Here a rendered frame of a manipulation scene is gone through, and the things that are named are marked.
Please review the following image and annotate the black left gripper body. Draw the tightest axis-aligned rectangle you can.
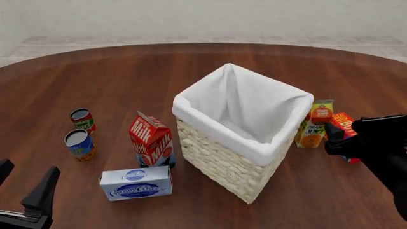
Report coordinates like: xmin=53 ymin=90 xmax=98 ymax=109
xmin=0 ymin=209 xmax=54 ymax=229

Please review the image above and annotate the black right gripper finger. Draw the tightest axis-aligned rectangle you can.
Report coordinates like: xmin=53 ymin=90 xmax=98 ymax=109
xmin=324 ymin=122 xmax=347 ymax=144

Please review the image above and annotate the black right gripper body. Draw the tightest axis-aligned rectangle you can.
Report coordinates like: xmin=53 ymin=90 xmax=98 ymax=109
xmin=324 ymin=137 xmax=370 ymax=166

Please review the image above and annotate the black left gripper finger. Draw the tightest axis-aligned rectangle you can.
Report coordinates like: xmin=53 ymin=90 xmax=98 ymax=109
xmin=20 ymin=166 xmax=62 ymax=219
xmin=0 ymin=158 xmax=15 ymax=187

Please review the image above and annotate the orange juice carton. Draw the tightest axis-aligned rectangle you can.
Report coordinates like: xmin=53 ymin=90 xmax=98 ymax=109
xmin=294 ymin=99 xmax=335 ymax=149

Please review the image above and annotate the white-lined wicker basket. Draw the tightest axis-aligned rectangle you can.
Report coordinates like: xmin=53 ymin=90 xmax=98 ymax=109
xmin=172 ymin=62 xmax=315 ymax=204

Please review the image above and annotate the red butter box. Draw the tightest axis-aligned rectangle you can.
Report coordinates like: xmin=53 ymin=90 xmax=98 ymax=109
xmin=324 ymin=112 xmax=362 ymax=165

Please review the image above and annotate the blue soup can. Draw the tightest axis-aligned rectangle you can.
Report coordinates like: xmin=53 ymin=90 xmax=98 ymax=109
xmin=64 ymin=128 xmax=97 ymax=162

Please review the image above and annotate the red tomato sauce can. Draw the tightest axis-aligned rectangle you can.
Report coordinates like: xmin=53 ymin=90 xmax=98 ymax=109
xmin=69 ymin=108 xmax=97 ymax=135

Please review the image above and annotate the blue cream cheese box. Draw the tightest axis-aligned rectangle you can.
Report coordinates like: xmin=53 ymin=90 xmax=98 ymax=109
xmin=99 ymin=165 xmax=174 ymax=202

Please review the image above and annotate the red milk carton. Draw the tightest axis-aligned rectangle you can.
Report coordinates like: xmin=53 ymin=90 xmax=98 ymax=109
xmin=128 ymin=110 xmax=177 ymax=170

